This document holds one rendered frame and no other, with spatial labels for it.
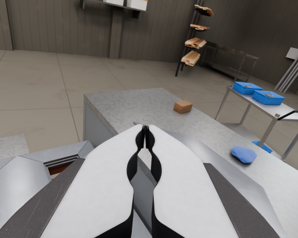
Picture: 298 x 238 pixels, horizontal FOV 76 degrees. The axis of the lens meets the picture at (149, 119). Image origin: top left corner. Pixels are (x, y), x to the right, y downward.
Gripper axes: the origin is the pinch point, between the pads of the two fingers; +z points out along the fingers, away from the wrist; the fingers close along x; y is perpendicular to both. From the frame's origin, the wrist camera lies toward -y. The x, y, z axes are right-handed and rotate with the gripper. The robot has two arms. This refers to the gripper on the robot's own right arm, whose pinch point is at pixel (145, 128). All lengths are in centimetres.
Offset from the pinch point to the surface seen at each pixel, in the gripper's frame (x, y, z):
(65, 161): -38, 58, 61
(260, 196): 38, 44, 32
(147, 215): 3, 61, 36
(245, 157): 43, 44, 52
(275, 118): 132, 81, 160
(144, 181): 1, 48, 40
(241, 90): 122, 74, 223
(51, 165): -43, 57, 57
